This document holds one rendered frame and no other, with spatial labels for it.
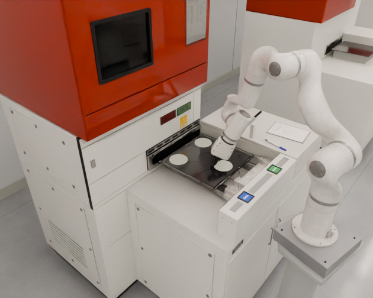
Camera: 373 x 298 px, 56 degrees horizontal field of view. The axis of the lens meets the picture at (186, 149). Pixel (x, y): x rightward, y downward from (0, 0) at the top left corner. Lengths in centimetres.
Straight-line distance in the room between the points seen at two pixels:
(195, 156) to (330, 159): 82
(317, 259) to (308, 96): 63
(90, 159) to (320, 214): 98
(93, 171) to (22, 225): 149
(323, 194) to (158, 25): 96
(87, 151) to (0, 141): 162
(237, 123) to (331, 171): 55
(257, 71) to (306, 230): 68
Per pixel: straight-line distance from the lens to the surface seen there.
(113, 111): 151
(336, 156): 133
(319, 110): 136
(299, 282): 177
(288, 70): 133
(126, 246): 210
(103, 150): 162
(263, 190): 163
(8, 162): 322
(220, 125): 206
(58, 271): 264
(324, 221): 152
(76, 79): 136
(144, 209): 179
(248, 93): 156
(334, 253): 156
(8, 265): 280
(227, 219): 150
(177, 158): 189
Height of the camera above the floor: 200
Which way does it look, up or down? 34 degrees down
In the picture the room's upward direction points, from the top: straight up
